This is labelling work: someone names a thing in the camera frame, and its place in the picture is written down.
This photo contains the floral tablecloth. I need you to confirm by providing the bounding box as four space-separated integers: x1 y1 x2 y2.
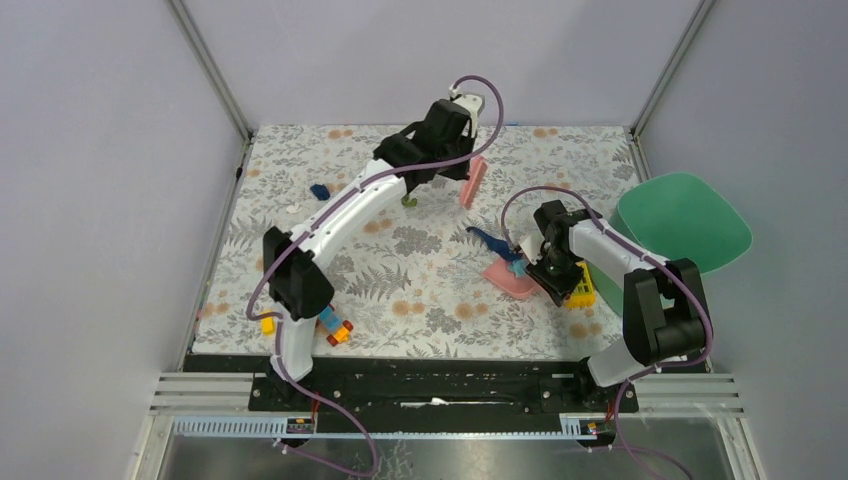
192 125 638 360

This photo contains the yellow toy brick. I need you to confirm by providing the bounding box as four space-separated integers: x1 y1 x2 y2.
260 312 277 336

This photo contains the green waste bin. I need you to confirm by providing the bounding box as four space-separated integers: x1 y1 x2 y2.
604 172 753 280

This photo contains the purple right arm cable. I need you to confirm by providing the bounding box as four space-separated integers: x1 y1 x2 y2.
500 185 715 480

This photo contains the yellow grid toy block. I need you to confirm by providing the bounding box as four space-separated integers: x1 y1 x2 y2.
565 261 596 309

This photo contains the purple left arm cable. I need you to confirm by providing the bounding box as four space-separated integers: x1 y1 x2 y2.
245 74 506 478

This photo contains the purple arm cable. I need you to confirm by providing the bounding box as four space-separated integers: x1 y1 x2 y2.
500 185 715 480
245 74 506 478

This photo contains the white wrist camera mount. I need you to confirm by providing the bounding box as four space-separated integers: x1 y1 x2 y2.
449 89 486 125
518 232 544 264

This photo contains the pink plastic dustpan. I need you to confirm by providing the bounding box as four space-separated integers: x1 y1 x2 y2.
482 258 542 300

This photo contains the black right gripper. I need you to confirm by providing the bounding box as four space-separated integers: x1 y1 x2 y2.
525 249 584 308

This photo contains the pink hand brush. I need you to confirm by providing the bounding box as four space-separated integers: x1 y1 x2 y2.
459 156 488 210

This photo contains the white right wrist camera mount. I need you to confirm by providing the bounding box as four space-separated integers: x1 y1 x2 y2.
518 232 544 264

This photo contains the toy car with yellow block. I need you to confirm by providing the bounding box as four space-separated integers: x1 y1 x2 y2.
318 305 353 346

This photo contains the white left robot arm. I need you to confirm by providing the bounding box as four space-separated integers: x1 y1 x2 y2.
263 94 485 411

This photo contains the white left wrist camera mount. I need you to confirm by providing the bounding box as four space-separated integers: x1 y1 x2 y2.
449 89 486 125

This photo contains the black table edge rail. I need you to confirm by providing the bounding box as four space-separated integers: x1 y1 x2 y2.
182 351 707 435

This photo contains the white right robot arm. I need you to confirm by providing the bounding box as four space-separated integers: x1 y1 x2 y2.
521 200 712 412

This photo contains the green paper scrap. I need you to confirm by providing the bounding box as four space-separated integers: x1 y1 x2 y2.
401 195 418 208

